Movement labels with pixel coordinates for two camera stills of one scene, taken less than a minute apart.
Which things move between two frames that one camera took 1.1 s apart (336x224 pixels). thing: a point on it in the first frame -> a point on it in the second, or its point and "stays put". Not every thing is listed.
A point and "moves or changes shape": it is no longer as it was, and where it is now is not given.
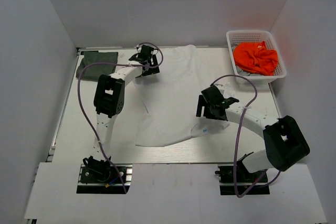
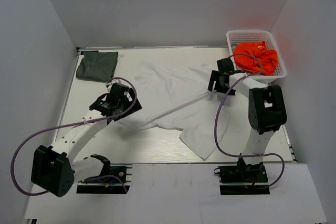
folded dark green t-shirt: [91, 72] stays put
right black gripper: [202, 102] -> [215, 76]
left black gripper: [151, 71] -> [136, 107]
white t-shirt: [167, 103] moves or changes shape
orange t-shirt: [255, 57] stays put
